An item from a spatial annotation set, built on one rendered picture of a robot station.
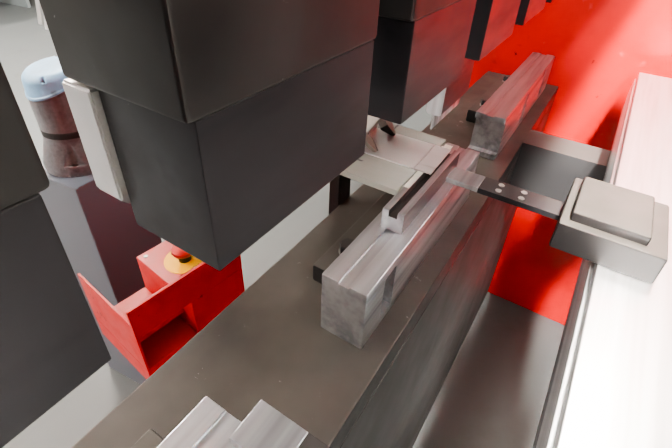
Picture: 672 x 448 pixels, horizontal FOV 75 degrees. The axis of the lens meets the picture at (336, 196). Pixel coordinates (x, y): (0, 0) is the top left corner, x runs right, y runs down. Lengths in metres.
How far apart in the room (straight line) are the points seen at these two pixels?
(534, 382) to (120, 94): 1.63
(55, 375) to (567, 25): 1.38
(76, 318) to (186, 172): 0.07
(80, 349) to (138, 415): 0.36
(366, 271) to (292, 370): 0.14
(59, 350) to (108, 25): 0.12
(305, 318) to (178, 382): 0.16
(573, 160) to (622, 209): 0.46
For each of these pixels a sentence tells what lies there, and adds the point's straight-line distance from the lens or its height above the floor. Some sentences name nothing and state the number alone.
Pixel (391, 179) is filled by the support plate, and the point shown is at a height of 1.00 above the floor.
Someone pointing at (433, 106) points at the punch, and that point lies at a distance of 0.57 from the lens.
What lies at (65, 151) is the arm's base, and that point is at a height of 0.83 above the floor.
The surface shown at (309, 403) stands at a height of 0.87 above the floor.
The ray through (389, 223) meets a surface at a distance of 0.57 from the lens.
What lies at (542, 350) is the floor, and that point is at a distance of 1.82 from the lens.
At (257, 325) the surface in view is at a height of 0.88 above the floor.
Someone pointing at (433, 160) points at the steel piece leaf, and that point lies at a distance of 0.67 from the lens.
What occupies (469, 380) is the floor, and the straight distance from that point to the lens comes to 1.65.
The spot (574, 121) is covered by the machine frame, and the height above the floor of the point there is 0.78.
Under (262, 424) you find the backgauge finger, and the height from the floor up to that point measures 1.00.
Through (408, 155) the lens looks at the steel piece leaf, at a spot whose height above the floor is 1.00.
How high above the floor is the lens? 1.33
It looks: 35 degrees down
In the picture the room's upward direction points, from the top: 3 degrees clockwise
